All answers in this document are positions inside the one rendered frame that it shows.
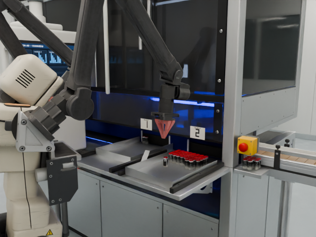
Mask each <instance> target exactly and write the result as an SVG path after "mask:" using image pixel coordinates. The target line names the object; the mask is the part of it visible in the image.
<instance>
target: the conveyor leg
mask: <svg viewBox="0 0 316 237"><path fill-rule="evenodd" d="M274 178H275V179H278V180H281V190H280V203H279V215H278V227H277V237H288V233H289V222H290V210H291V199H292V183H295V182H292V181H288V180H284V179H279V178H276V177H274Z"/></svg>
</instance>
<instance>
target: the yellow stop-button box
mask: <svg viewBox="0 0 316 237"><path fill-rule="evenodd" d="M241 143H246V144H247V145H248V150H247V151H246V152H241V151H240V150H239V148H238V146H239V144H241ZM258 150H259V137H255V136H249V135H243V136H241V137H239V138H238V142H237V152H238V153H241V154H246V155H250V156H252V155H254V154H256V153H258Z"/></svg>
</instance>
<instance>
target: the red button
mask: <svg viewBox="0 0 316 237"><path fill-rule="evenodd" d="M238 148H239V150H240V151H241V152H246V151H247V150H248V145H247V144H246V143H241V144H239V146H238Z"/></svg>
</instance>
